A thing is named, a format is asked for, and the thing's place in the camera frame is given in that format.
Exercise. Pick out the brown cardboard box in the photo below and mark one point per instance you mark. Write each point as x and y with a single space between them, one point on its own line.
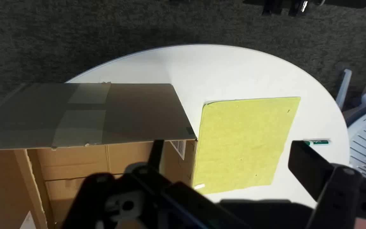
86 118

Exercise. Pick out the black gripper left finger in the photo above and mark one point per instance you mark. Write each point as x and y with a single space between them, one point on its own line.
149 198

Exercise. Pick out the green marker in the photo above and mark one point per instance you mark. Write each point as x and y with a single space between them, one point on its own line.
321 141

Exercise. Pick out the yellow towel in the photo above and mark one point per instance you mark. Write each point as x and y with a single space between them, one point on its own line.
242 144

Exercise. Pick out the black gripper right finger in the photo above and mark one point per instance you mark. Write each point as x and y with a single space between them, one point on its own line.
336 191

